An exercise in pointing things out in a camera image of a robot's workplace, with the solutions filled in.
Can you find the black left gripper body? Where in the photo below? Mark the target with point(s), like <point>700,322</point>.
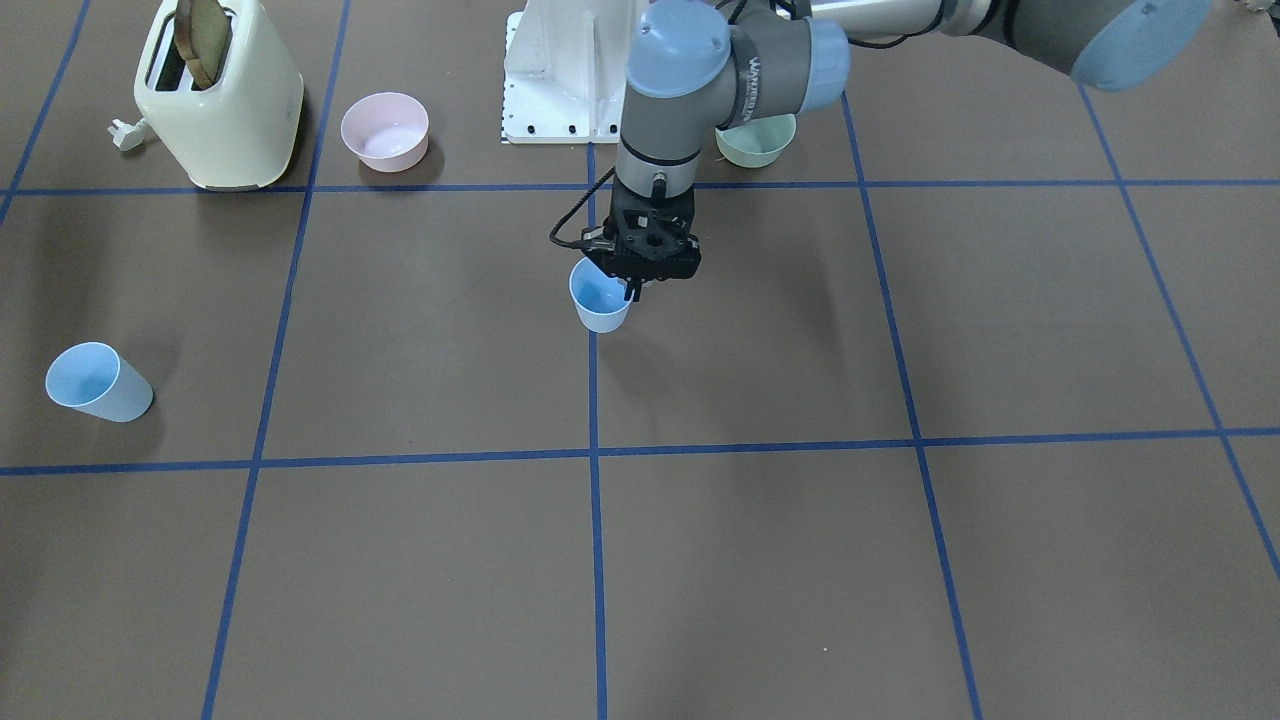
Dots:
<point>633,288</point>

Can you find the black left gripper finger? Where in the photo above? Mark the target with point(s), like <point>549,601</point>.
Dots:
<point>633,288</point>

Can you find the blue cup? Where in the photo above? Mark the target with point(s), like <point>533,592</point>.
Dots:
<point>599,300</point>

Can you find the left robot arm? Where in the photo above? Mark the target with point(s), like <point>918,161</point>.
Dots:
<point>694,68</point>

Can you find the blue cup near right arm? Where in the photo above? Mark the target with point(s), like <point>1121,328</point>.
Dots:
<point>94,379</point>

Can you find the green bowl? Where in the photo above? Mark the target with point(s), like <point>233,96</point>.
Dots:
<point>758,143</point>

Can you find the pink bowl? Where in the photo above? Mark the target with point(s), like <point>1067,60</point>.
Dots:
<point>388,132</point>

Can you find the cream toaster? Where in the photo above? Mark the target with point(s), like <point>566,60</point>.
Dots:
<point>239,134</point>

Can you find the toast slice in toaster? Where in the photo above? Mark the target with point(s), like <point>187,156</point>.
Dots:
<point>202,37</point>

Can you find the white toaster plug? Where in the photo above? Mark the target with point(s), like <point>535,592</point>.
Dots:
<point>129,136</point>

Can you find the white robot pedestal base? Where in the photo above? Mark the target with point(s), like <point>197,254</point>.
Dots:
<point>566,74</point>

